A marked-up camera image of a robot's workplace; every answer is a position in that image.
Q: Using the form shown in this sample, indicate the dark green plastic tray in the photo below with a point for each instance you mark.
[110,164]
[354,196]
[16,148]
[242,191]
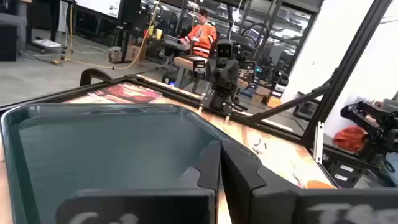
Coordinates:
[93,149]

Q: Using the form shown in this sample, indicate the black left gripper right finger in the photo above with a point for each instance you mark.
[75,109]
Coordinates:
[280,205]

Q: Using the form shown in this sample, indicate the person in orange jacket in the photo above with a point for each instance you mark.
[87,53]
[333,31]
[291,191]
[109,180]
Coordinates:
[202,37]

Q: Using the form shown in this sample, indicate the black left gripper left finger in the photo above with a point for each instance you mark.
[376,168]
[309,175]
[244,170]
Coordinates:
[155,205]

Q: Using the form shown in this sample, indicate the black camera rig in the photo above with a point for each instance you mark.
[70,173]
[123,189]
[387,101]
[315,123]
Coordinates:
[373,121]

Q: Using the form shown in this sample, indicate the white metal bracket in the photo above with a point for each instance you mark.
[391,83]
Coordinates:
[318,143]

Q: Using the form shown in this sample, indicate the flat wheeled dolly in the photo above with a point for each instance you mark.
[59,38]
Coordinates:
[48,43]

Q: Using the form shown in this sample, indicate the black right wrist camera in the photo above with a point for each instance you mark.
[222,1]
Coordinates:
[224,49]

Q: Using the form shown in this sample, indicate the black cabinet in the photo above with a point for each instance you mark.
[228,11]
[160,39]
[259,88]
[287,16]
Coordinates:
[9,34]

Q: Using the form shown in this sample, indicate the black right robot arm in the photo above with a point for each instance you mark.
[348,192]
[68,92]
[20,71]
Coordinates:
[223,77]

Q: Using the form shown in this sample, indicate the brown cardboard box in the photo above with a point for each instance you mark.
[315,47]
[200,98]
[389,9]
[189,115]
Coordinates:
[135,53]

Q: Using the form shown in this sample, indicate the orange red cloth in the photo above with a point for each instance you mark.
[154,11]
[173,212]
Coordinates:
[351,140]

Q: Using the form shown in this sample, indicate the small yellow cup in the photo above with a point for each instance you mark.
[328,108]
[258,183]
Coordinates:
[159,34]

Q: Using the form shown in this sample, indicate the wooden workbench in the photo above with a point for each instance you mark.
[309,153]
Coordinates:
[186,62]

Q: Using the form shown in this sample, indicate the white wall screen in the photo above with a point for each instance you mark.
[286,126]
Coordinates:
[99,7]

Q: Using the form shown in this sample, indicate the black labelled case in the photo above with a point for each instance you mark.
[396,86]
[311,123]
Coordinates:
[343,172]

